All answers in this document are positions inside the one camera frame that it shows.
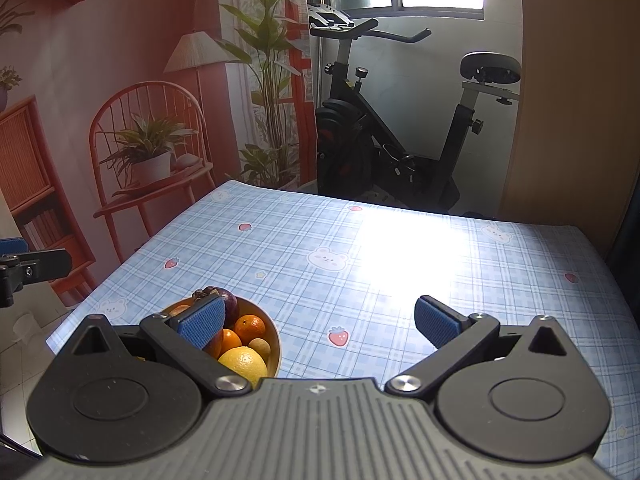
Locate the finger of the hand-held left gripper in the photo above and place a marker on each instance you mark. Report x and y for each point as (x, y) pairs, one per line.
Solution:
(12, 247)
(45, 265)

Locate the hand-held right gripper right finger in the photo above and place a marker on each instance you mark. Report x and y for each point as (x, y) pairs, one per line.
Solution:
(437, 322)

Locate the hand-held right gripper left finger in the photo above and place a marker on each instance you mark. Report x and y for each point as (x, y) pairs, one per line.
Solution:
(202, 325)

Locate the dark purple mangosteen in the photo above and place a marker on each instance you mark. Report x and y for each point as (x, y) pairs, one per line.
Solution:
(230, 305)

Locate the cream bowl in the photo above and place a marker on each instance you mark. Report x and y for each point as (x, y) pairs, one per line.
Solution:
(272, 340)

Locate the orange mandarin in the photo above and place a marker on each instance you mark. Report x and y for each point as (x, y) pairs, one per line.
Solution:
(250, 328)
(229, 342)

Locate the large yellow grapefruit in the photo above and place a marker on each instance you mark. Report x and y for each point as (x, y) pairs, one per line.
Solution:
(242, 365)

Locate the small brown round fruit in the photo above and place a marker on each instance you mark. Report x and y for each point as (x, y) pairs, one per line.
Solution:
(260, 348)

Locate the blue plaid tablecloth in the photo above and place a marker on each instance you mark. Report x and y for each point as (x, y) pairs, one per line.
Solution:
(300, 240)

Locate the black exercise bike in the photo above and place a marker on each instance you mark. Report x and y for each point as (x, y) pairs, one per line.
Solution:
(350, 160)

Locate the wooden cabinet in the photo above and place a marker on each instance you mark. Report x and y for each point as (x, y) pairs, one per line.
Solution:
(560, 110)

